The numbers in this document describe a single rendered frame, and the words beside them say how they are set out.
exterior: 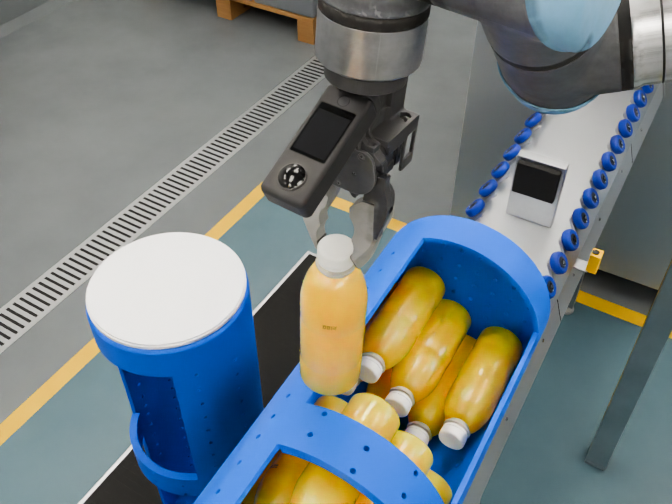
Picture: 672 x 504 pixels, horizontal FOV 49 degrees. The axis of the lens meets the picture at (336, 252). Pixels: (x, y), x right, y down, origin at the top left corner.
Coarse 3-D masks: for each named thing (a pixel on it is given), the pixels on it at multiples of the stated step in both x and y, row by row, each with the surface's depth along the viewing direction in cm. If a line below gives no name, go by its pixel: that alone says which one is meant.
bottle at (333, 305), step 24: (312, 264) 77; (312, 288) 76; (336, 288) 75; (360, 288) 76; (312, 312) 77; (336, 312) 76; (360, 312) 78; (312, 336) 80; (336, 336) 78; (360, 336) 81; (312, 360) 82; (336, 360) 81; (360, 360) 86; (312, 384) 85; (336, 384) 85
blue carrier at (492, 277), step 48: (432, 240) 111; (480, 240) 110; (384, 288) 105; (480, 288) 120; (528, 288) 109; (528, 336) 121; (288, 384) 97; (288, 432) 87; (336, 432) 86; (480, 432) 110; (240, 480) 84; (384, 480) 84
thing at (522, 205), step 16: (528, 160) 150; (544, 160) 149; (528, 176) 150; (544, 176) 148; (560, 176) 147; (512, 192) 157; (528, 192) 153; (544, 192) 151; (560, 192) 151; (512, 208) 159; (528, 208) 157; (544, 208) 155; (544, 224) 158
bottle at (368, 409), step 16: (352, 400) 95; (368, 400) 94; (384, 400) 94; (352, 416) 92; (368, 416) 92; (384, 416) 93; (384, 432) 92; (304, 480) 87; (320, 480) 86; (336, 480) 86; (304, 496) 85; (320, 496) 85; (336, 496) 85; (352, 496) 87
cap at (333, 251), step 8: (320, 240) 75; (328, 240) 75; (336, 240) 75; (344, 240) 75; (320, 248) 74; (328, 248) 74; (336, 248) 74; (344, 248) 74; (352, 248) 74; (320, 256) 74; (328, 256) 73; (336, 256) 73; (344, 256) 73; (320, 264) 74; (328, 264) 73; (336, 264) 73; (344, 264) 73; (352, 264) 75
